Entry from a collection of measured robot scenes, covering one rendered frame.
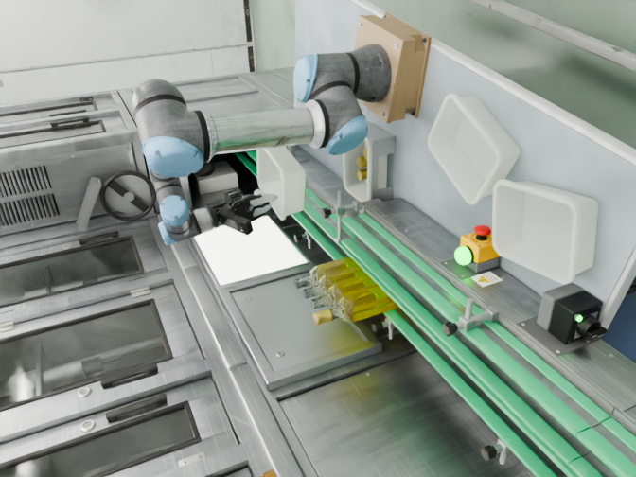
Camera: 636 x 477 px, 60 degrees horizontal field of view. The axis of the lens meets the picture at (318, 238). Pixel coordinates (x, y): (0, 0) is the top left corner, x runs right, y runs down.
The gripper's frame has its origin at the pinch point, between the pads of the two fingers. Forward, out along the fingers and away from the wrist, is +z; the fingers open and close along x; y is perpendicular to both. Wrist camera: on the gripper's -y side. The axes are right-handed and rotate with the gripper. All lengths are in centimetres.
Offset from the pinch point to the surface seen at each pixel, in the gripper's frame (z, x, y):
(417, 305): 16, 4, -56
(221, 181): -3, 37, 77
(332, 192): 25.0, 15.0, 13.3
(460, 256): 27, -8, -57
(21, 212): -81, 16, 68
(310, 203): 15.8, 15.7, 12.2
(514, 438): 16, 8, -93
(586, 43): 96, -31, -20
